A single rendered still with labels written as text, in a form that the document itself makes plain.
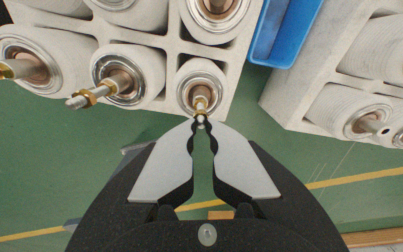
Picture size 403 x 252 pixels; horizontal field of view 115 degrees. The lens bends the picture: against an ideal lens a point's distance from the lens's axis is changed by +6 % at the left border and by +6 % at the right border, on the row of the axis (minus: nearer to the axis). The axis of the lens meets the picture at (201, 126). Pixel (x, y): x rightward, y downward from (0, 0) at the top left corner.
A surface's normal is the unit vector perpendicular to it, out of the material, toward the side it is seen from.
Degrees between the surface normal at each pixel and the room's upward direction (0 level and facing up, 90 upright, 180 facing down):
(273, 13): 0
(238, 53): 0
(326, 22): 90
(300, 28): 88
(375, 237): 90
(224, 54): 0
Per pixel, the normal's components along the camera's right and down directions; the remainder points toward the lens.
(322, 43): -0.98, -0.15
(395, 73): -0.44, 0.82
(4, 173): 0.02, 0.52
